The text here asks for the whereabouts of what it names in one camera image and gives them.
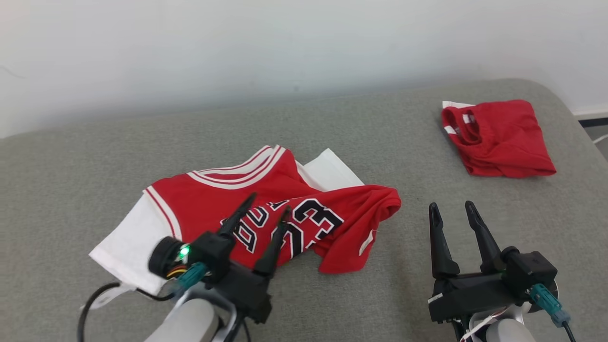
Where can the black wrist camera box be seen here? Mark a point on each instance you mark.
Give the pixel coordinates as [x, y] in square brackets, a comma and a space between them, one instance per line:
[532, 270]
[213, 251]

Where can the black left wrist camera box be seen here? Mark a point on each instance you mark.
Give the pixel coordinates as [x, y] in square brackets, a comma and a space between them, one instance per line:
[213, 251]

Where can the red white basketball jersey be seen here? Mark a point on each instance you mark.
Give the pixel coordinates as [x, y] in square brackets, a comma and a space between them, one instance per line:
[342, 228]

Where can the red shorts with white stripe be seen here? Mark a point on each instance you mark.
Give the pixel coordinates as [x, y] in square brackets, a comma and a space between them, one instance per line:
[508, 142]

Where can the black baseboard strip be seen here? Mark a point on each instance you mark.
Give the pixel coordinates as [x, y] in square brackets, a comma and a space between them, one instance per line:
[593, 122]

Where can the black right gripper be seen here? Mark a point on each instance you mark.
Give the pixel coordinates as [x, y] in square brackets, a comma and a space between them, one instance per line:
[475, 297]

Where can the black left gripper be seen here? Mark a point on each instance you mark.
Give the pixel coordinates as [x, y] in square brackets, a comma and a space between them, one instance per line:
[247, 294]

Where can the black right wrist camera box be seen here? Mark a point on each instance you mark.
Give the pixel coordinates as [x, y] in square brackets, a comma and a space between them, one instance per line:
[532, 270]

